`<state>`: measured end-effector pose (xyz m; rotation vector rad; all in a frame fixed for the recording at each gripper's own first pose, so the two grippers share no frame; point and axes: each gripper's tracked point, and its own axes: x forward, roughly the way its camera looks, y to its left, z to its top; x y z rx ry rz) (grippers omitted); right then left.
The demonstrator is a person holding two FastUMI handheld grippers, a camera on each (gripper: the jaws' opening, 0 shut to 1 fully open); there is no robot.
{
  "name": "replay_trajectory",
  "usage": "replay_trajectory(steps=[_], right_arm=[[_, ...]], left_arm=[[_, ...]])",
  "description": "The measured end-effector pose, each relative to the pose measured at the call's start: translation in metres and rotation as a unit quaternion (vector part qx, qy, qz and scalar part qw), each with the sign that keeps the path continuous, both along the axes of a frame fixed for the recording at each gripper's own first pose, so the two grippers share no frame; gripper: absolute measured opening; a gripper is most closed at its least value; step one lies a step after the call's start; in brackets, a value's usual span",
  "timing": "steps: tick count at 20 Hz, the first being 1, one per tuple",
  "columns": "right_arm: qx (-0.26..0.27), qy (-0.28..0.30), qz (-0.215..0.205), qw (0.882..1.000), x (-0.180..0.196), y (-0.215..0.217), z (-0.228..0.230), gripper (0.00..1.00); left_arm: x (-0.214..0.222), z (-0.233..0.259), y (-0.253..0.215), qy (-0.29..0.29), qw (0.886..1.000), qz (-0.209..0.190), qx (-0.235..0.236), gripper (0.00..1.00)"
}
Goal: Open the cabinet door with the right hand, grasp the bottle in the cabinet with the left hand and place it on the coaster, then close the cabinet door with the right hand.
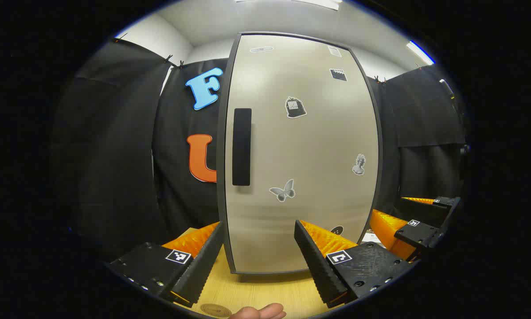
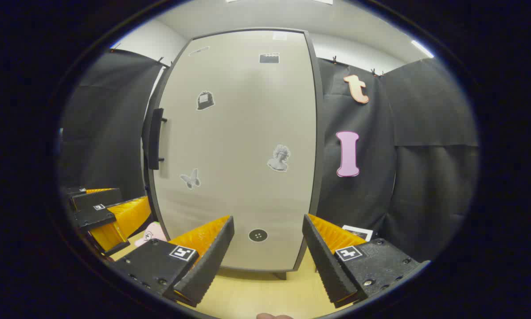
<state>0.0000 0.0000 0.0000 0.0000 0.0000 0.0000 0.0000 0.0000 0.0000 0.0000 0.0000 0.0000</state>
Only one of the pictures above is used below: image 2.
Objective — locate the pink plush toy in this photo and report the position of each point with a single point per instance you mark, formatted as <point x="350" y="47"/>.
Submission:
<point x="152" y="231"/>

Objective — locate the dark grey cabinet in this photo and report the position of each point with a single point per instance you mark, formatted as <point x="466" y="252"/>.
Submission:
<point x="318" y="133"/>

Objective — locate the ceiling light strip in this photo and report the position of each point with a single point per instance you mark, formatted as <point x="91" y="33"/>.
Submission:
<point x="422" y="48"/>

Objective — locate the black backdrop cloth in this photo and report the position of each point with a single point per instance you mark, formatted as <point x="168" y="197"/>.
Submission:
<point x="425" y="186"/>

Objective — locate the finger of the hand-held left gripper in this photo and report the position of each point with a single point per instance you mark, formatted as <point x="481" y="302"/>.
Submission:
<point x="92" y="217"/>
<point x="76" y="191"/>

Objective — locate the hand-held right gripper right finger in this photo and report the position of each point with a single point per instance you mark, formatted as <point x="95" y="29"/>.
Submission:
<point x="325" y="261"/>

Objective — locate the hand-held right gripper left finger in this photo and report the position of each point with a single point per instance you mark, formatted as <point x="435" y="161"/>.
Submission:
<point x="210" y="261"/>

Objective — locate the white cover book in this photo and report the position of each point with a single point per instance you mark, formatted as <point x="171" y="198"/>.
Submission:
<point x="358" y="231"/>

